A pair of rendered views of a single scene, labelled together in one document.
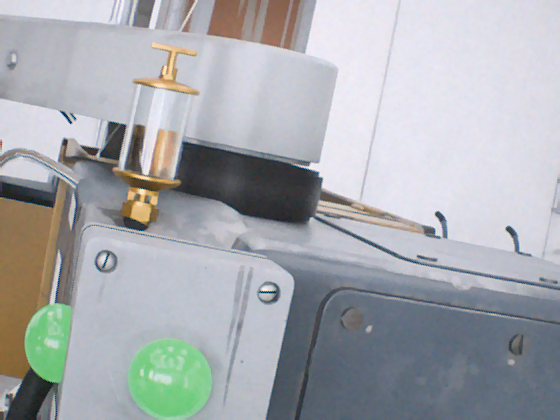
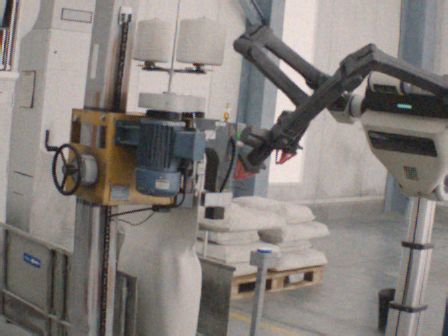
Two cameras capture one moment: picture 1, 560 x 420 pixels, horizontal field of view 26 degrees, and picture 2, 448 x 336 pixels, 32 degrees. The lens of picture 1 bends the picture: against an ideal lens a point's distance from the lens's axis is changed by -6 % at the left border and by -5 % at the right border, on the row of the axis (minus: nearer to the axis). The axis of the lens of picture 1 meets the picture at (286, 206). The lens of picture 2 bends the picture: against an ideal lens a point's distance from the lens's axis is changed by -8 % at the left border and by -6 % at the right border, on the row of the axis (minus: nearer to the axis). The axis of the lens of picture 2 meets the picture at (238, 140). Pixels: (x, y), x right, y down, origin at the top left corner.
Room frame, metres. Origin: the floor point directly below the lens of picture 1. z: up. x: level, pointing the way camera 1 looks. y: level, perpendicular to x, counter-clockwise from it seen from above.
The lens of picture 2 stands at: (2.27, 2.68, 1.43)
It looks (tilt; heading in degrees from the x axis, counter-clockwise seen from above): 3 degrees down; 235
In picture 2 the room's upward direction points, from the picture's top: 6 degrees clockwise
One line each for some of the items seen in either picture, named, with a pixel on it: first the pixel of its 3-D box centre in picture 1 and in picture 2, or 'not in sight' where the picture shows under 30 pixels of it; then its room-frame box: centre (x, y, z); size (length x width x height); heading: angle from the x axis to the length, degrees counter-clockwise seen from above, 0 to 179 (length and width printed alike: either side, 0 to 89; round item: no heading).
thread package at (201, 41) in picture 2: not in sight; (201, 42); (0.78, 0.26, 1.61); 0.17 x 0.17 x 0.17
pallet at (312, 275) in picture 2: not in sight; (237, 272); (-1.43, -2.45, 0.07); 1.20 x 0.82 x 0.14; 14
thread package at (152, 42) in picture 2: not in sight; (152, 40); (0.83, 0.01, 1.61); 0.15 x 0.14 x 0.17; 102
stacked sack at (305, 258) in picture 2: not in sight; (285, 258); (-1.78, -2.32, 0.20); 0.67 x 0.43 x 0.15; 12
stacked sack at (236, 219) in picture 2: not in sight; (239, 218); (-1.19, -2.18, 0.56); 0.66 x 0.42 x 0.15; 12
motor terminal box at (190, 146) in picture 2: not in sight; (189, 149); (0.86, 0.38, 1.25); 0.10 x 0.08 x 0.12; 37
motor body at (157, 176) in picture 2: not in sight; (159, 157); (0.92, 0.30, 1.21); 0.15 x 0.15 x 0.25
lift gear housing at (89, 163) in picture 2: not in sight; (82, 169); (1.12, 0.12, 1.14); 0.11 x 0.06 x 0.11; 102
